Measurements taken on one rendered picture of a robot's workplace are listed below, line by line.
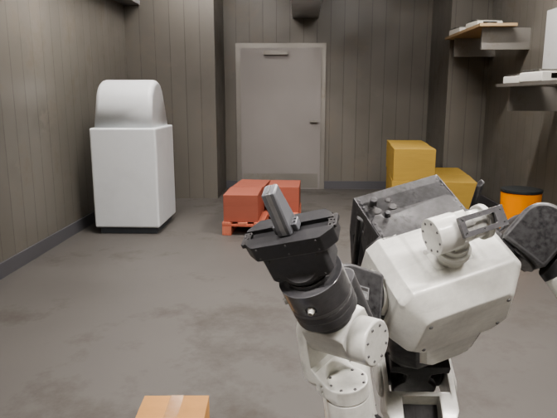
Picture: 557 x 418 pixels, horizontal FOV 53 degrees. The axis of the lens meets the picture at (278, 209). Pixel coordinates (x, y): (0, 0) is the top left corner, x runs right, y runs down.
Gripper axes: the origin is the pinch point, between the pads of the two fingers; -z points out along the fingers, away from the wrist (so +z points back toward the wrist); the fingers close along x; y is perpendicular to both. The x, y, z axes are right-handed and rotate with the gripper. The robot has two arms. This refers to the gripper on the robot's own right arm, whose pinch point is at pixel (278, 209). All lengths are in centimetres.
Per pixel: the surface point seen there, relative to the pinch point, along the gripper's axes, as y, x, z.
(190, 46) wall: -618, -321, 140
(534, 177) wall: -454, 53, 338
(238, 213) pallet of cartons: -368, -228, 249
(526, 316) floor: -209, 22, 265
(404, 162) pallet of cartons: -454, -68, 286
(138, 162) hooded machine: -373, -307, 168
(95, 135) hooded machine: -379, -338, 130
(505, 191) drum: -377, 23, 290
